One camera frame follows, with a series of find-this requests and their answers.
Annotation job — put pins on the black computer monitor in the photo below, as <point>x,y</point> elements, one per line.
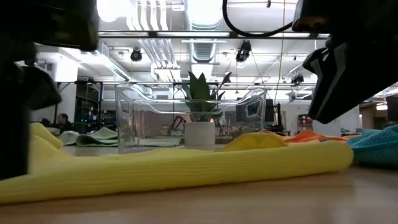
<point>250,109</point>
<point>392,109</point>

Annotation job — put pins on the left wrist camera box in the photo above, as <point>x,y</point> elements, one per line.
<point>46,21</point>

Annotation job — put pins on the clear plastic bin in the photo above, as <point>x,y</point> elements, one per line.
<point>149,124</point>

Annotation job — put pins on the white red machine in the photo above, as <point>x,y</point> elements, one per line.
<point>305,123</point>

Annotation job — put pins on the black overhead frame beam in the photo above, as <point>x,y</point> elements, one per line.
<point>152,34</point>

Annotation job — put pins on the person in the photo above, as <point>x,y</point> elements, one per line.
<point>63,121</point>

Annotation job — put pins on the black equipment stand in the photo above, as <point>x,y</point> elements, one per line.
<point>273,112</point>

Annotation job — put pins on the teal microfiber towel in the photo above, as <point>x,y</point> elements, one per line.
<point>376,146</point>

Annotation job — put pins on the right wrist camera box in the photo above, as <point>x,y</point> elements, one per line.
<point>348,15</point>

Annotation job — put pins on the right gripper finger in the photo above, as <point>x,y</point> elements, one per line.
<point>348,87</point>
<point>315,60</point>

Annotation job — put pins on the light green microfiber towel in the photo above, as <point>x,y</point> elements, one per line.
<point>99,137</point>

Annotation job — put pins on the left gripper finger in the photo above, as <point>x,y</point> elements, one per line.
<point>43,90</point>
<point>12,124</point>

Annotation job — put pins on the orange microfiber towel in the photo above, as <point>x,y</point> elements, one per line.
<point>308,136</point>

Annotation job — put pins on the white plant pot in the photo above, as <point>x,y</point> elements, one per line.
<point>199,133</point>

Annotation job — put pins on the black shelving rack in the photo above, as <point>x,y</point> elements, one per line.
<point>90,105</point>

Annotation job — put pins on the green potted plant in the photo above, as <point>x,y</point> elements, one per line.
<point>200,93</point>

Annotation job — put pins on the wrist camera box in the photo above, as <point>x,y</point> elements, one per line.
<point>348,15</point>
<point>46,21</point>

